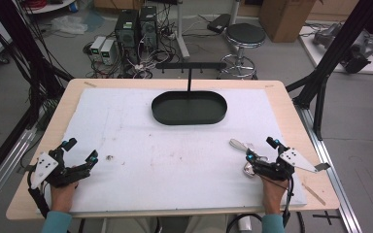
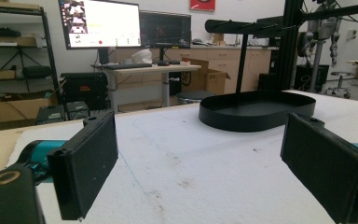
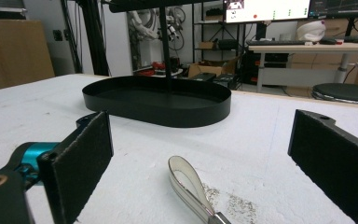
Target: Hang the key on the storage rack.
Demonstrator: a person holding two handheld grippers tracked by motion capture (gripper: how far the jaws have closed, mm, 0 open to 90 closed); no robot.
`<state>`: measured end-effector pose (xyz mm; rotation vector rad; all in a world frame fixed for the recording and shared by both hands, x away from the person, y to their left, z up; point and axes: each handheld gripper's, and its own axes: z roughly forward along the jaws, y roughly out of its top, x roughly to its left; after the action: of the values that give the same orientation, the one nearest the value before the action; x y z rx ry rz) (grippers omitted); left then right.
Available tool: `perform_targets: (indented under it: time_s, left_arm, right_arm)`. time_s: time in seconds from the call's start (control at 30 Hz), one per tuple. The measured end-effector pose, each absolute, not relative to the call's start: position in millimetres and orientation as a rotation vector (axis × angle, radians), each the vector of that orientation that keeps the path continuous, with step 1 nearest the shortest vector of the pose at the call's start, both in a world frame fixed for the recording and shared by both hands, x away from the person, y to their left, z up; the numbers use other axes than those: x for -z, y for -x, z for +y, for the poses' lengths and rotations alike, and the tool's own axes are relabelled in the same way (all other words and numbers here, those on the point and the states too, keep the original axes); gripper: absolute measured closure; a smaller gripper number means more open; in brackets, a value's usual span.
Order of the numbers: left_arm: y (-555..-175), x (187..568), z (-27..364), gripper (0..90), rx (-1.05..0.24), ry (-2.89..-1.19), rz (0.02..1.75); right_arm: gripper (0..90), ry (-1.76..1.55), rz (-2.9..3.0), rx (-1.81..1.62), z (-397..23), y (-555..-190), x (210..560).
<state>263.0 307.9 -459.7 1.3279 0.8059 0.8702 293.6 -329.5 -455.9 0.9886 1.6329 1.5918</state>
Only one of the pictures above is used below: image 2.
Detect light wooden desk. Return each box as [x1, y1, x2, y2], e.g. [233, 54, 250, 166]
[103, 63, 202, 114]

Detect small flat cardboard box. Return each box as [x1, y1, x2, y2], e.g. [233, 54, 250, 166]
[0, 69, 17, 80]

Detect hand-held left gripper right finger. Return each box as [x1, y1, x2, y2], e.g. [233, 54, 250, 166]
[280, 112, 358, 224]

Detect open cardboard box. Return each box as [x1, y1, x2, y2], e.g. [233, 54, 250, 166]
[181, 57, 231, 95]

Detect white crumpled bag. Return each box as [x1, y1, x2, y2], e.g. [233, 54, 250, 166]
[131, 49, 154, 65]

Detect black hard case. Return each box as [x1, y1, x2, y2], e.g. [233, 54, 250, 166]
[60, 72, 110, 110]

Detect lit computer monitor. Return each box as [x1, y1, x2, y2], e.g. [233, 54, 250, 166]
[58, 0, 143, 50]

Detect dark computer monitor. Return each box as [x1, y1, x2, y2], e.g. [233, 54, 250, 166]
[139, 9, 193, 50]

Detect black aluminium frame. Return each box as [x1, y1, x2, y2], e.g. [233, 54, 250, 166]
[275, 0, 358, 91]

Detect black metal shelf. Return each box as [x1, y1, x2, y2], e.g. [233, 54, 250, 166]
[0, 2, 61, 125]

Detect white foam mat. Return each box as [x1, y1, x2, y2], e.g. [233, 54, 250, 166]
[7, 90, 358, 224]

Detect black keyboard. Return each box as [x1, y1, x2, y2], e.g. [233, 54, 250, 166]
[103, 63, 154, 71]

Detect red wall poster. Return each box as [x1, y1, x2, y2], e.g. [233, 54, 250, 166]
[189, 0, 217, 13]

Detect metal swivel stool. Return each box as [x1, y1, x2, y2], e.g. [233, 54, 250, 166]
[324, 71, 355, 99]

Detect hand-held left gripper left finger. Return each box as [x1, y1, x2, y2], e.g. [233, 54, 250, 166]
[19, 110, 119, 222]

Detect black equipment box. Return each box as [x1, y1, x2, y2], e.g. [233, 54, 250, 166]
[35, 104, 66, 126]
[64, 100, 91, 121]

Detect wooden cabinet counter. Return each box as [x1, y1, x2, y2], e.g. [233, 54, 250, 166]
[111, 43, 282, 94]

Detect black stand with oval tray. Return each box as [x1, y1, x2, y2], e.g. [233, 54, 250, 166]
[198, 19, 317, 133]

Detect large cardboard box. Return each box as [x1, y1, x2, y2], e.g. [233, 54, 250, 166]
[0, 92, 59, 131]

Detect black bag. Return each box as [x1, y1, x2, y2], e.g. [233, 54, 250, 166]
[21, 64, 52, 79]

